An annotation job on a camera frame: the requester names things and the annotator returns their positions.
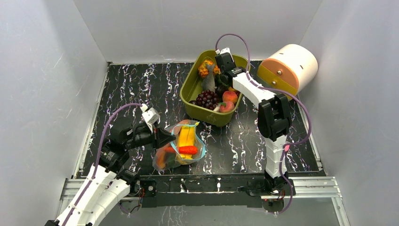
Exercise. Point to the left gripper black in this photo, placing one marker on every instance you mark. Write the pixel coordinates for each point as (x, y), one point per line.
(160, 137)

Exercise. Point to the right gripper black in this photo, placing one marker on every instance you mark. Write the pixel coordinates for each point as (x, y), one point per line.
(222, 77)

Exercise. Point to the yellow banana toy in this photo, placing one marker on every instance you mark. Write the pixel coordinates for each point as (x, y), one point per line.
(187, 137)

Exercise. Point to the clear zip top bag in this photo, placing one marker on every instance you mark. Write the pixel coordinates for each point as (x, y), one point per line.
(179, 145)

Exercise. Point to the red chili toy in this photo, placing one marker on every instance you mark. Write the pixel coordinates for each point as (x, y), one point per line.
(190, 150)

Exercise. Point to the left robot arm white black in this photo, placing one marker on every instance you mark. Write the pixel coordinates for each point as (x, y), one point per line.
(107, 182)

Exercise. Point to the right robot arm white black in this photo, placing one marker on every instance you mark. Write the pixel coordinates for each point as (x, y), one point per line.
(273, 122)

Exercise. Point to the grey fish toy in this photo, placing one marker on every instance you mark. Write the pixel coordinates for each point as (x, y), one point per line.
(208, 82)

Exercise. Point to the peach toy upper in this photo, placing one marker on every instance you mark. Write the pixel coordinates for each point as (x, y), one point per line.
(230, 96)

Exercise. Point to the purple grape bunch toy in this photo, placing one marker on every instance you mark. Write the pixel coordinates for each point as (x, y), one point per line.
(207, 99)

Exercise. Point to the olive green plastic bin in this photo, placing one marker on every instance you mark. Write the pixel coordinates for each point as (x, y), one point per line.
(191, 88)

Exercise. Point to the peach toy with leaf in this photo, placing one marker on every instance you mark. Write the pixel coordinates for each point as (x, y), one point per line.
(226, 107)

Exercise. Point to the round pastel drawer cabinet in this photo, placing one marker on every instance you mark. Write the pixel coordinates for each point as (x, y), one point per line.
(291, 69)

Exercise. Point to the pink cube block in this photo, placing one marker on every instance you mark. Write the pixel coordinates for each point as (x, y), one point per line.
(286, 146)

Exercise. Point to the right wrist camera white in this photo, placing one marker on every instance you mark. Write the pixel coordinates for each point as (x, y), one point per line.
(222, 51)

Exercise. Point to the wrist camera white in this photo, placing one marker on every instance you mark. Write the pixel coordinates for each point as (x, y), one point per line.
(150, 116)
(222, 51)

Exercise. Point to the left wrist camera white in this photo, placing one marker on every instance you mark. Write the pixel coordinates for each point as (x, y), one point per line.
(150, 116)

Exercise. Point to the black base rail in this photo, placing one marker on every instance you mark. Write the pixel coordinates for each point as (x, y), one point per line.
(200, 190)

